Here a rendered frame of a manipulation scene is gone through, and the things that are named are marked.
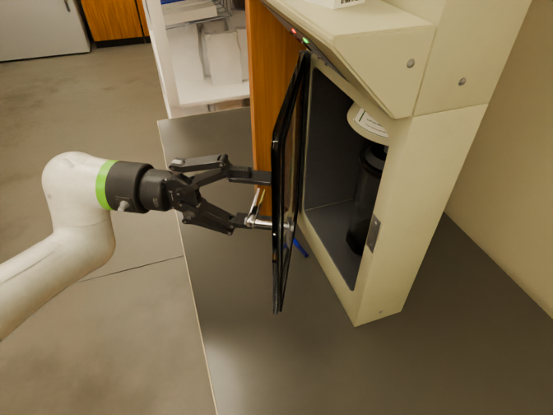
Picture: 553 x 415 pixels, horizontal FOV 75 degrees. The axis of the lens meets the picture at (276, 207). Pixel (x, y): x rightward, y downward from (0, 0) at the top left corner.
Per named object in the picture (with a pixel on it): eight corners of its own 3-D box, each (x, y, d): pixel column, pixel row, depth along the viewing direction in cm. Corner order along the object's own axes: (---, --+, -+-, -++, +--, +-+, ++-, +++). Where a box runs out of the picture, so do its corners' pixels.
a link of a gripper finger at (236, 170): (221, 169, 61) (220, 154, 59) (251, 172, 60) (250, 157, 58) (219, 174, 60) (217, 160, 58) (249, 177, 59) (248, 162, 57)
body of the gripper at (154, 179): (146, 220, 66) (195, 226, 65) (134, 183, 60) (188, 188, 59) (162, 193, 71) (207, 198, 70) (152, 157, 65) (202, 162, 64)
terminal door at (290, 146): (296, 212, 92) (305, 48, 65) (276, 319, 69) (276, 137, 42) (294, 212, 92) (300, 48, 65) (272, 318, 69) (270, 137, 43)
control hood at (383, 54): (306, 34, 65) (309, -32, 58) (413, 118, 42) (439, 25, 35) (243, 41, 62) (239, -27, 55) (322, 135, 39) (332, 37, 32)
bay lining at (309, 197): (389, 188, 95) (427, 48, 71) (456, 261, 76) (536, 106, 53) (302, 209, 89) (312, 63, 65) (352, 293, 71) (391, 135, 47)
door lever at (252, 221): (285, 198, 65) (285, 187, 64) (276, 235, 59) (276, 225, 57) (256, 195, 66) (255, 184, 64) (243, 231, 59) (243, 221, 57)
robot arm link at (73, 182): (20, 156, 61) (65, 143, 71) (34, 224, 65) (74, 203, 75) (98, 163, 59) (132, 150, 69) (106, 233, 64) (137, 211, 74)
